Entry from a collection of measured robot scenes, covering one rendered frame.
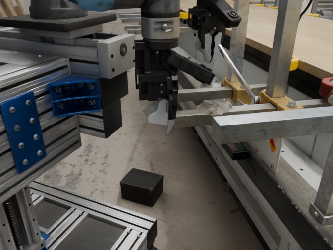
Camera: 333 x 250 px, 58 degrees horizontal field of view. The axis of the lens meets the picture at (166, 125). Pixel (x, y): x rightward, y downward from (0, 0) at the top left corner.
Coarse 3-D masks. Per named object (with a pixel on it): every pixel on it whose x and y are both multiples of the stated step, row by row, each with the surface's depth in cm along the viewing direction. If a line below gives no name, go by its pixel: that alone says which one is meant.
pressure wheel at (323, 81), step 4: (324, 80) 74; (328, 80) 74; (332, 80) 75; (324, 84) 73; (328, 84) 72; (332, 84) 72; (320, 88) 75; (324, 88) 73; (328, 88) 72; (332, 88) 71; (320, 92) 75; (324, 92) 73; (328, 92) 72; (324, 96) 73; (328, 96) 72
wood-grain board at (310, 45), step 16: (192, 0) 304; (256, 16) 191; (272, 16) 191; (304, 16) 191; (256, 32) 139; (272, 32) 139; (304, 32) 139; (320, 32) 139; (256, 48) 121; (304, 48) 109; (320, 48) 109; (304, 64) 93; (320, 64) 90
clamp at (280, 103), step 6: (264, 90) 79; (264, 96) 76; (270, 96) 75; (264, 102) 76; (270, 102) 73; (276, 102) 71; (282, 102) 71; (282, 108) 68; (288, 108) 68; (294, 108) 68; (300, 108) 68
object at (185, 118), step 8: (256, 104) 73; (264, 104) 73; (304, 104) 73; (312, 104) 73; (320, 104) 73; (328, 104) 74; (176, 112) 69; (184, 112) 69; (192, 112) 69; (200, 112) 69; (224, 112) 69; (232, 112) 69; (240, 112) 70; (248, 112) 70; (256, 112) 70; (176, 120) 67; (184, 120) 67; (192, 120) 68; (200, 120) 68; (208, 120) 69
